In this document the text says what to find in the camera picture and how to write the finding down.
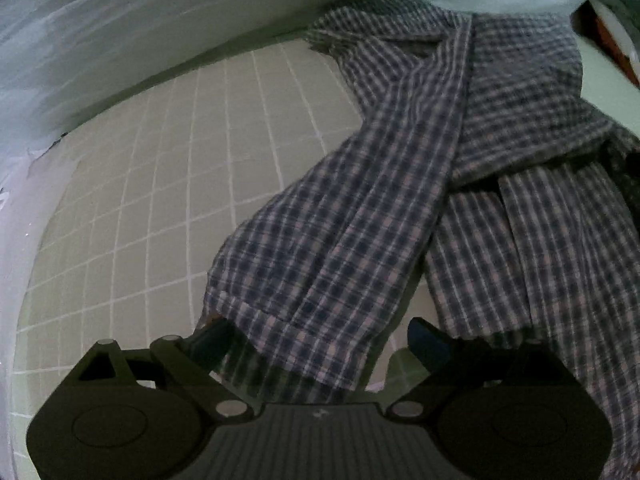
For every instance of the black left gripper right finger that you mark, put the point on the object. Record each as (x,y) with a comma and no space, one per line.
(457,369)

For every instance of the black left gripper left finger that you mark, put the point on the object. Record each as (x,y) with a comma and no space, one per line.
(183,367)

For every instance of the blue plaid shirt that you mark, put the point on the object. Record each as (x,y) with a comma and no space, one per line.
(479,161)

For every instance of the light teal fabric storage bag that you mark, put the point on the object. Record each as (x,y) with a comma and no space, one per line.
(63,60)

